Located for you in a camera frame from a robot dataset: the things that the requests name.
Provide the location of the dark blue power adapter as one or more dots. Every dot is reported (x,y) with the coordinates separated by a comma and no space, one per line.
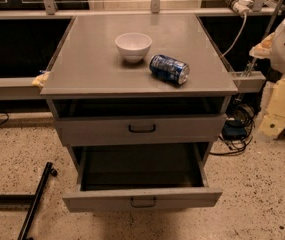
(233,130)

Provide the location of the blue soda can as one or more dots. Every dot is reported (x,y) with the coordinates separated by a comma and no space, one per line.
(169,69)

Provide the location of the white power strip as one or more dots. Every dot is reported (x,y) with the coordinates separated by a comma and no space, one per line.
(241,7)

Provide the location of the grey top drawer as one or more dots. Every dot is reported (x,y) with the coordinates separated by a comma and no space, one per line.
(128,130)

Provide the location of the black metal stand leg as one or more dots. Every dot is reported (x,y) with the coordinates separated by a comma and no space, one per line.
(28,202)

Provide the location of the grey metal rail frame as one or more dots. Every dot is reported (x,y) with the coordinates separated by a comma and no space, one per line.
(24,22)

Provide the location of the white ceramic bowl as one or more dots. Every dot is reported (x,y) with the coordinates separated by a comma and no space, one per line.
(133,47)

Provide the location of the yellow foam piece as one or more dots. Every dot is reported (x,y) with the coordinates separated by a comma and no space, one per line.
(41,79)

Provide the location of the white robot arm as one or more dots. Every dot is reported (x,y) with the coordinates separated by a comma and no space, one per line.
(272,120)

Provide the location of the grey drawer cabinet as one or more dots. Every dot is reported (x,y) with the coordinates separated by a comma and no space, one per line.
(90,79)

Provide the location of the grey drawer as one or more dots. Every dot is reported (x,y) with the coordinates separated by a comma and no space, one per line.
(141,177)
(128,130)

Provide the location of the thin metal rod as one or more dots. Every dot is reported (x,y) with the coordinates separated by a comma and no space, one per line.
(268,27)

